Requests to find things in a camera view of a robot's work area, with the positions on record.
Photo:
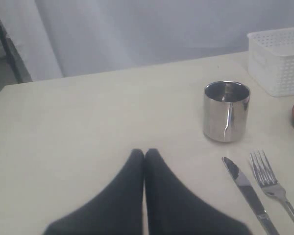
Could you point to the white perforated plastic basket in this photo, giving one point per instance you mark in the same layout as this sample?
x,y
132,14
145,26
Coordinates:
x,y
271,60

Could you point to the dark metal frame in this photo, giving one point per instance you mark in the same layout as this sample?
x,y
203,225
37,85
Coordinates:
x,y
11,59

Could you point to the silver table knife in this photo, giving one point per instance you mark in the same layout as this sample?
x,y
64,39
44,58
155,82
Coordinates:
x,y
250,196

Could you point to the silver metal fork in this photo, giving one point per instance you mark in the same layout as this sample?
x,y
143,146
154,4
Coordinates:
x,y
268,182

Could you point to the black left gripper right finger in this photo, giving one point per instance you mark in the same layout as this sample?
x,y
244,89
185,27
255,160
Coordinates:
x,y
172,209

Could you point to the shiny metal cup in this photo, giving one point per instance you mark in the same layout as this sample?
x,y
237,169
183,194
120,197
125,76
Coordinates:
x,y
225,110

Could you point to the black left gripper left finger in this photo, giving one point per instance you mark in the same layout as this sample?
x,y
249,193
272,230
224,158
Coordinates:
x,y
117,210

